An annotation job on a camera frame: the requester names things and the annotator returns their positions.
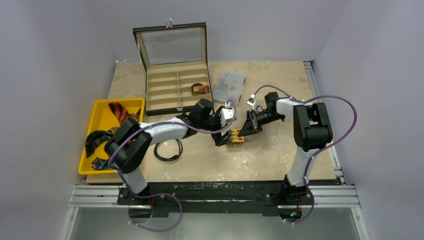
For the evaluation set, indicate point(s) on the dark patterned tie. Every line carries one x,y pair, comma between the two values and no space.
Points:
93,141

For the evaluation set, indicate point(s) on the yellow plastic bin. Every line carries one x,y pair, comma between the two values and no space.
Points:
103,119

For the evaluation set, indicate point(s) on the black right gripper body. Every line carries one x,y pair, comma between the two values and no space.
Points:
251,121

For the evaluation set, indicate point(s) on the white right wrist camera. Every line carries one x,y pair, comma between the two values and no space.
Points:
252,101

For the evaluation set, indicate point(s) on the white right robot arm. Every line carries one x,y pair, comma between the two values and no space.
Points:
312,131

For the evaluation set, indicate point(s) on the rolled colourful tie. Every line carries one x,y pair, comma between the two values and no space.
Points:
198,89

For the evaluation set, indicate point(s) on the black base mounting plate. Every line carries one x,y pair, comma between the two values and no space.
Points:
270,198

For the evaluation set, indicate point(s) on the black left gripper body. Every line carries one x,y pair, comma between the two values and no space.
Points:
213,123

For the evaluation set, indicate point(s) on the black compartment tie box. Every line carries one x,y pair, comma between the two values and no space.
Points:
174,57

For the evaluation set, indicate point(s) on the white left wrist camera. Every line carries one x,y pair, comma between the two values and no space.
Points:
227,114

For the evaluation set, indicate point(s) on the clear plastic organiser box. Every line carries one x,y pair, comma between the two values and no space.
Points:
230,86

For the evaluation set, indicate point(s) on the aluminium frame rail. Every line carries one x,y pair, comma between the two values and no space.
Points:
327,194

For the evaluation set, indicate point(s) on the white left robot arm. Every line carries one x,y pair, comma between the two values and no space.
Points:
128,146

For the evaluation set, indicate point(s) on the grey floral tie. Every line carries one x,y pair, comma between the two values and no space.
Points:
136,116

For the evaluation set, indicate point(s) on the cream insect print tie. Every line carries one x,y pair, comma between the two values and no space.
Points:
235,139

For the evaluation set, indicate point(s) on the orange navy striped tie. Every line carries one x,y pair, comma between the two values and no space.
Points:
120,112

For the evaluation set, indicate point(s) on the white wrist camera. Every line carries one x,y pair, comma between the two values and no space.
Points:
252,101
227,114

